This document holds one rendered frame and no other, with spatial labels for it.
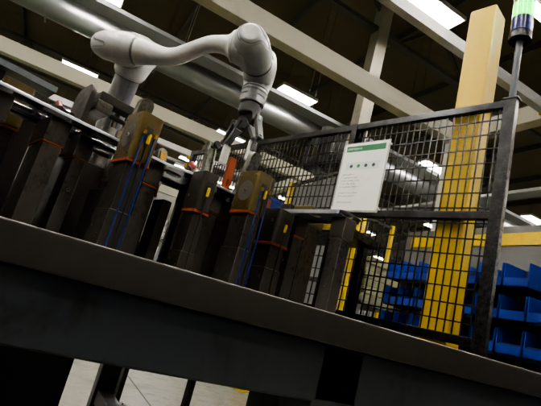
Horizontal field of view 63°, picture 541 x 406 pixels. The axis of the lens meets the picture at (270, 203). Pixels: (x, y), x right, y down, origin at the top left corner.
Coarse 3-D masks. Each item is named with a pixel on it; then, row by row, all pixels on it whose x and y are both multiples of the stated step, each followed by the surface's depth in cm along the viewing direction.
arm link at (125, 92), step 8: (120, 72) 176; (128, 72) 175; (136, 72) 176; (144, 72) 178; (120, 80) 178; (128, 80) 178; (136, 80) 178; (144, 80) 182; (112, 88) 180; (120, 88) 179; (128, 88) 179; (136, 88) 183; (120, 96) 180; (128, 96) 181; (128, 104) 184; (112, 112) 182; (104, 120) 183; (120, 128) 188
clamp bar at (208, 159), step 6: (210, 144) 158; (216, 144) 156; (210, 150) 159; (216, 150) 160; (204, 156) 157; (210, 156) 158; (204, 162) 156; (210, 162) 158; (204, 168) 154; (210, 168) 157
